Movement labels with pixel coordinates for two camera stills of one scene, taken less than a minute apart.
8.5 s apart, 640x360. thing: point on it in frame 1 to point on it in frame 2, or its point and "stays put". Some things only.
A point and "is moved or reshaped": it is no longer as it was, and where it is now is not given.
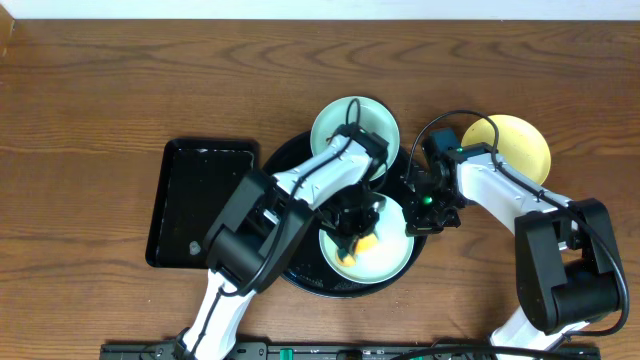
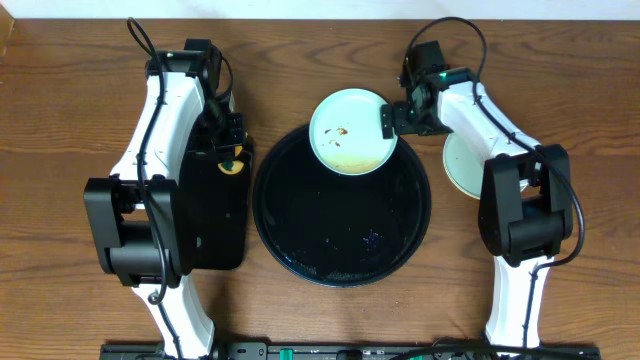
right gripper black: x=419 y=225 to x=405 y=125
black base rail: x=343 y=351 stays put
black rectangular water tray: x=198 y=178 stays put
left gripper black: x=353 y=226 to x=235 y=129
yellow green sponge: x=365 y=244 to x=232 y=167
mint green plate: x=385 y=260 is moved or reshaped
